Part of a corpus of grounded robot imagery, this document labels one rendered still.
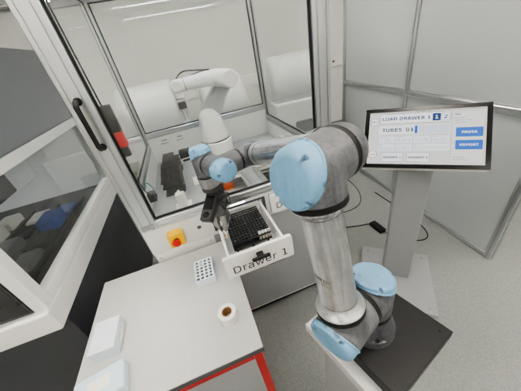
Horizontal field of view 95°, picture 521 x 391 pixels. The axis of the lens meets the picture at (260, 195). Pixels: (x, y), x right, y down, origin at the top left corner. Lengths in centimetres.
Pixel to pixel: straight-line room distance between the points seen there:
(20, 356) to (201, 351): 85
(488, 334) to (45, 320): 216
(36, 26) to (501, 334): 246
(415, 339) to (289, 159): 69
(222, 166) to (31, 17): 70
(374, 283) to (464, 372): 120
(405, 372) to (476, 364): 106
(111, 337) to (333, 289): 83
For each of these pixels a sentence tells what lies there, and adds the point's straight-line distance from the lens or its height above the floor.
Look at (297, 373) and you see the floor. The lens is 170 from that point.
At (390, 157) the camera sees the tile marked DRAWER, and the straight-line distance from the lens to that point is 138.
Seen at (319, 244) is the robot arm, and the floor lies 124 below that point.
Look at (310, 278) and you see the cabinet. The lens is 184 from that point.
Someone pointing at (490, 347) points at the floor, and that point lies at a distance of 199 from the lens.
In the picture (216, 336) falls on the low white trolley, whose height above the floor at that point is 76.
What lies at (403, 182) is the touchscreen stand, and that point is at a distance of 154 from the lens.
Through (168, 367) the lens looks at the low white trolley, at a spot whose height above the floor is 76.
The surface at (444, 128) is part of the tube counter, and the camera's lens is 145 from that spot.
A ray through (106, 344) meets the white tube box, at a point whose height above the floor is 81.
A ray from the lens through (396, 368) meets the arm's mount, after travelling 87.
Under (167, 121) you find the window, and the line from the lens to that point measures 106.
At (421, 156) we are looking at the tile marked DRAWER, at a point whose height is 101.
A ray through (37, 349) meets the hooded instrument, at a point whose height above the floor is 67.
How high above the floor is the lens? 159
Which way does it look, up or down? 32 degrees down
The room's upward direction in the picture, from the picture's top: 12 degrees counter-clockwise
